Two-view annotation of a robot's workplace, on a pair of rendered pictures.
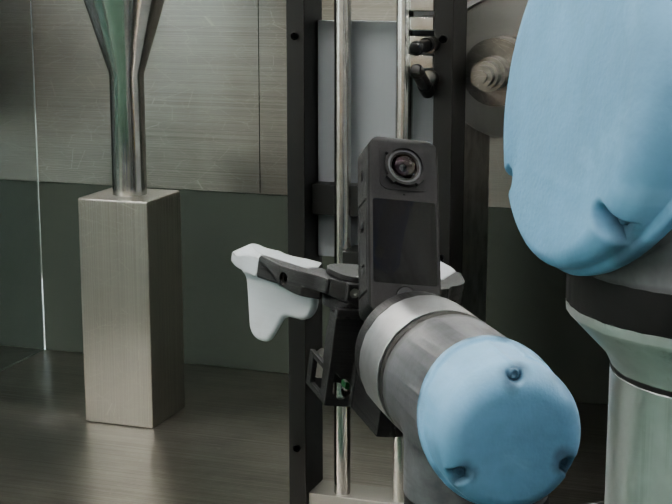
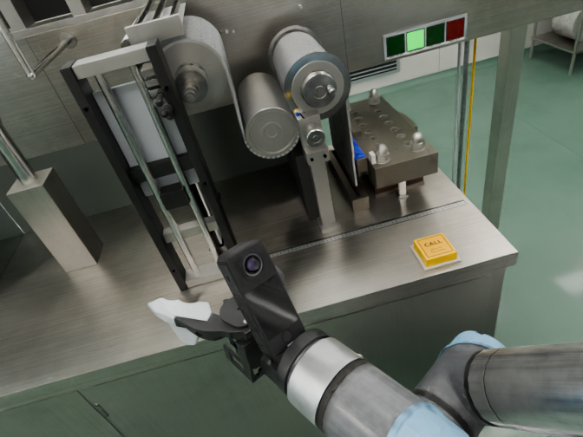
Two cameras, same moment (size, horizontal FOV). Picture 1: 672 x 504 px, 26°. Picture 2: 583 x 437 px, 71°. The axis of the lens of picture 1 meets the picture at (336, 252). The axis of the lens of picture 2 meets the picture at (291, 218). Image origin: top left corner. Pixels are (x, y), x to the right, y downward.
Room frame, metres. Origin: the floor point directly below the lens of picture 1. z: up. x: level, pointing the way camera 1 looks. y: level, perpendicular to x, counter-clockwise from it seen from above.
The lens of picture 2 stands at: (0.58, 0.02, 1.58)
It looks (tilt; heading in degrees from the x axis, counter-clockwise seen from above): 38 degrees down; 339
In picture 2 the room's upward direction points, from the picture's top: 15 degrees counter-clockwise
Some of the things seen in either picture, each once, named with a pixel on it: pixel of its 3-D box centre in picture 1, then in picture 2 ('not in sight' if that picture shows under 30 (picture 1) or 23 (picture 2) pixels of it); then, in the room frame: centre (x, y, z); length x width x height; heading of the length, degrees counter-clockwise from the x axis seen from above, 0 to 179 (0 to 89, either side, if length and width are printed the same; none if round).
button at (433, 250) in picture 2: not in sight; (435, 249); (1.08, -0.48, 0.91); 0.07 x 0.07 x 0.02; 71
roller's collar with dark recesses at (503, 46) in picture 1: (501, 70); (191, 82); (1.41, -0.16, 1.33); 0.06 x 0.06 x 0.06; 71
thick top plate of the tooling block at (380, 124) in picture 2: not in sight; (379, 136); (1.44, -0.63, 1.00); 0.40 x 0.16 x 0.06; 161
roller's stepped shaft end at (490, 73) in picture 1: (487, 74); (190, 93); (1.35, -0.14, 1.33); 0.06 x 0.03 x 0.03; 161
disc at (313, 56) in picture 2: not in sight; (317, 88); (1.35, -0.40, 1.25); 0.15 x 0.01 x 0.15; 71
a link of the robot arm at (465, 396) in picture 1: (477, 412); (394, 436); (0.72, -0.07, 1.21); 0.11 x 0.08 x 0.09; 14
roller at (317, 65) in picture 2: not in sight; (305, 70); (1.46, -0.44, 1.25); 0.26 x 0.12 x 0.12; 161
